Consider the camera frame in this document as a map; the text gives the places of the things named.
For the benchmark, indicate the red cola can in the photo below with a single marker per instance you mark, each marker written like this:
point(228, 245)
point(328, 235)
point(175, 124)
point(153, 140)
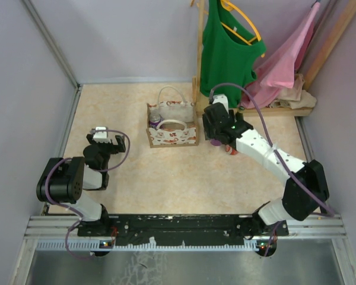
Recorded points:
point(231, 151)

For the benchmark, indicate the aluminium rail frame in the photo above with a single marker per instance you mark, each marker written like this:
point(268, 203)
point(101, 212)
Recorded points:
point(224, 224)

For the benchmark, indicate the white cable duct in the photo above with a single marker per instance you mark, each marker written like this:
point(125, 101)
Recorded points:
point(77, 245)

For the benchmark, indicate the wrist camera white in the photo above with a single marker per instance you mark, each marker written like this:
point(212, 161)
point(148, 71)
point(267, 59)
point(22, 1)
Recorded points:
point(220, 98)
point(100, 134)

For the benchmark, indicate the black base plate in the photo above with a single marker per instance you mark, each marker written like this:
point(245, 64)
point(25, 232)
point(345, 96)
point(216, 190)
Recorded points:
point(170, 239)

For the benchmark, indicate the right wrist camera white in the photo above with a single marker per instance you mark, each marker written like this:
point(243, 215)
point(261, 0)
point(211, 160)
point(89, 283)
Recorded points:
point(220, 98)

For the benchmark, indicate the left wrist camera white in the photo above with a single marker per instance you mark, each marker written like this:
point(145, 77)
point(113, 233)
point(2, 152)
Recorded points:
point(100, 134)

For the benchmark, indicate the beige cloth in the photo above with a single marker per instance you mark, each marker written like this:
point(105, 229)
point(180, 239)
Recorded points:
point(295, 97)

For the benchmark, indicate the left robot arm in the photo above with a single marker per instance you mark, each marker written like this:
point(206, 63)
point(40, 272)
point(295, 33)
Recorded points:
point(64, 181)

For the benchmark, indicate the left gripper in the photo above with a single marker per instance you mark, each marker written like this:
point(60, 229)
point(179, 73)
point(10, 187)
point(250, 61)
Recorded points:
point(115, 149)

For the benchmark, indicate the pink shirt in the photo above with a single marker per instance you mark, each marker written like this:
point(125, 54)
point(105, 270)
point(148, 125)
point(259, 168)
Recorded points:
point(278, 71)

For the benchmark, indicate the yellow clothes hanger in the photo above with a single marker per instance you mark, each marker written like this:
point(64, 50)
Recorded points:
point(240, 23)

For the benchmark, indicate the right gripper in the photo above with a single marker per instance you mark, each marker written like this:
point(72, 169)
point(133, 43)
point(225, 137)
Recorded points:
point(209, 132)

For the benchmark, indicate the green tank top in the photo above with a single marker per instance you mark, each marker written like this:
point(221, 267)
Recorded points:
point(218, 72)

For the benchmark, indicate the canvas tote bag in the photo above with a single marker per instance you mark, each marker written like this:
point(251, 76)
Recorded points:
point(179, 127)

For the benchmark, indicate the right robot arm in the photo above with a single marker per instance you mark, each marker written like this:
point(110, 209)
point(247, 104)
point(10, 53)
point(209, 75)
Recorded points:
point(305, 185)

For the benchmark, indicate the purple soda can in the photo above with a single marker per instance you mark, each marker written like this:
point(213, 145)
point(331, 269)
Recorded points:
point(215, 142)
point(154, 119)

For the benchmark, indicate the green glass bottle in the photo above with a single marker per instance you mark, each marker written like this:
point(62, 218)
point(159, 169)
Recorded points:
point(239, 114)

